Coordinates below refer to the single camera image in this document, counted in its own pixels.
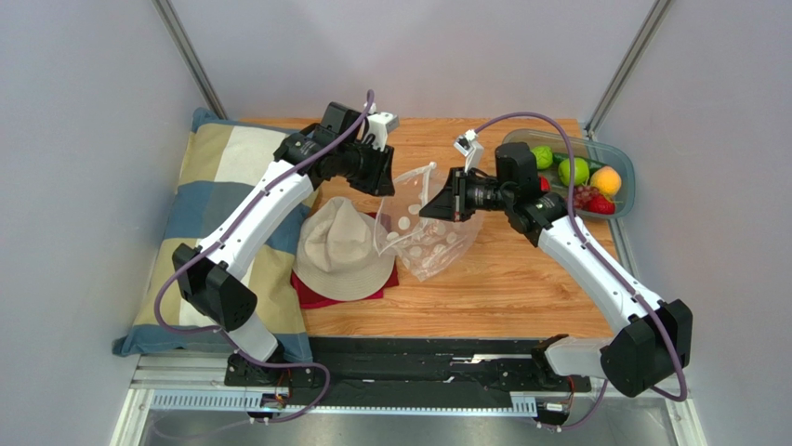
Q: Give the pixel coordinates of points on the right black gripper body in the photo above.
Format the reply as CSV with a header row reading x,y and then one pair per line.
x,y
461,195

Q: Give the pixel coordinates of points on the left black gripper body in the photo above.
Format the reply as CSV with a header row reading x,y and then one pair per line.
x,y
359,164

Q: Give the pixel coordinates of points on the clear polka dot zip bag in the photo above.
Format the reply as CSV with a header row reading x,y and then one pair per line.
x,y
425,246

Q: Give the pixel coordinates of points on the red apple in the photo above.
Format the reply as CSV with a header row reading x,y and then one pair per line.
x,y
544,184

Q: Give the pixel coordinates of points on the green apple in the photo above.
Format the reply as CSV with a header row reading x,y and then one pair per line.
x,y
574,171

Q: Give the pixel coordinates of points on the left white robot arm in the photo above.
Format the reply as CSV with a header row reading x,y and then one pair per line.
x,y
345,143

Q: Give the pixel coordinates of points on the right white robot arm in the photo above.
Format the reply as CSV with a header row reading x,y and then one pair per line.
x,y
652,338

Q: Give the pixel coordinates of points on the green artichoke toy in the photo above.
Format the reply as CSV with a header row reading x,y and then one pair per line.
x,y
543,156

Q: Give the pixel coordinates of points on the beige bucket hat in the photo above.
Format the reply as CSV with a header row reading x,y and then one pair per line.
x,y
336,256

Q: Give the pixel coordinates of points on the purple grapes bunch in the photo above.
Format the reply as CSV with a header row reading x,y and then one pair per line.
x,y
583,195

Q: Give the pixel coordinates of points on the green cucumber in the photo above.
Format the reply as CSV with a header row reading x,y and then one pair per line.
x,y
593,165

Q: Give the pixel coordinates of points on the red strawberry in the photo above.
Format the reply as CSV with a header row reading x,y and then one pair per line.
x,y
601,205

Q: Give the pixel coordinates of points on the orange fruit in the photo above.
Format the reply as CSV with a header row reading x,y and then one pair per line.
x,y
607,181

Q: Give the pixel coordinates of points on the dark red cloth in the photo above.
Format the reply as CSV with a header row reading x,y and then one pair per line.
x,y
311,300

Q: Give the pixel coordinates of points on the grey transparent plastic container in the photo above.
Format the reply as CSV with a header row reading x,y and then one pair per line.
x,y
607,154

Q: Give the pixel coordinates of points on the plaid blue beige pillow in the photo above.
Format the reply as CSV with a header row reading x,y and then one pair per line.
x,y
224,161

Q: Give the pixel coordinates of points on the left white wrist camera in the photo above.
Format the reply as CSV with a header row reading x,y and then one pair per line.
x,y
377,127

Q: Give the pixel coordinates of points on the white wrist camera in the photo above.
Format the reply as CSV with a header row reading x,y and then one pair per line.
x,y
377,127
470,147

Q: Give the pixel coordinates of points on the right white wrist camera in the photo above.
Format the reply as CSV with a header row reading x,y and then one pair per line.
x,y
470,147

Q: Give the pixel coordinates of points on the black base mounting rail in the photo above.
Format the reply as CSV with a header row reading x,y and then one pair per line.
x,y
412,373

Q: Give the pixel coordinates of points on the left aluminium frame post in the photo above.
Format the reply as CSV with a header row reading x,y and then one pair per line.
x,y
173,24

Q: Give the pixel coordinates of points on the aluminium frame post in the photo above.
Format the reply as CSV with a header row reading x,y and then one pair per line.
x,y
638,46
173,24

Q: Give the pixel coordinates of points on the right aluminium frame post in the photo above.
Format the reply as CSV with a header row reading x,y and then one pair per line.
x,y
638,46

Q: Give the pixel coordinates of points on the aluminium base frame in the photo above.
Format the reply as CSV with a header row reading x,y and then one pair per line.
x,y
180,399

